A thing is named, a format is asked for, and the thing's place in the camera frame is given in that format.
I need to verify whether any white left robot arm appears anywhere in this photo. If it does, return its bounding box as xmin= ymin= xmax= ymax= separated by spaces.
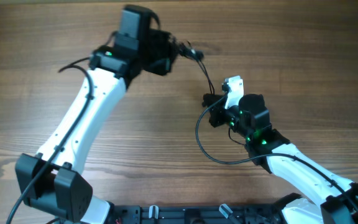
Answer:
xmin=15 ymin=4 xmax=178 ymax=223

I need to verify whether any thick black USB cable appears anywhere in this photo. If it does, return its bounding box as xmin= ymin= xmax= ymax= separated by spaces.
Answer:
xmin=171 ymin=35 xmax=204 ymax=62

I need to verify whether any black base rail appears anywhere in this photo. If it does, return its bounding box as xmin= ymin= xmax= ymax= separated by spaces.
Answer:
xmin=105 ymin=204 xmax=283 ymax=224

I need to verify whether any thin black USB cable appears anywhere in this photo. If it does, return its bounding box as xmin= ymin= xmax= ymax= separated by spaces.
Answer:
xmin=194 ymin=57 xmax=216 ymax=96

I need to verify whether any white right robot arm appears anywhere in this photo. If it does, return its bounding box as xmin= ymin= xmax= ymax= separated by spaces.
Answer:
xmin=202 ymin=93 xmax=358 ymax=223

